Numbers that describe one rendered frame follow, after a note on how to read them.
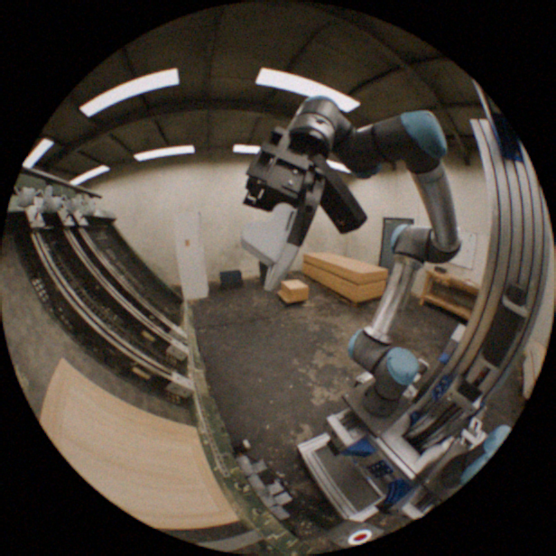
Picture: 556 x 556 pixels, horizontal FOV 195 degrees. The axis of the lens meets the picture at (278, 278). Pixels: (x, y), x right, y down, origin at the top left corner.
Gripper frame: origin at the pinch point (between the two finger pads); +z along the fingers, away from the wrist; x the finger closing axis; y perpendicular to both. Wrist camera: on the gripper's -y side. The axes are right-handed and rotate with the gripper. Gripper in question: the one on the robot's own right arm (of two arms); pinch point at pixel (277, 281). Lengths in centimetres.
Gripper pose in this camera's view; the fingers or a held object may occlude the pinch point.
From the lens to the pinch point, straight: 17.8
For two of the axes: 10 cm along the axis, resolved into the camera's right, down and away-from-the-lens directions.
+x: 2.4, -0.1, -9.7
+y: -9.2, -3.2, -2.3
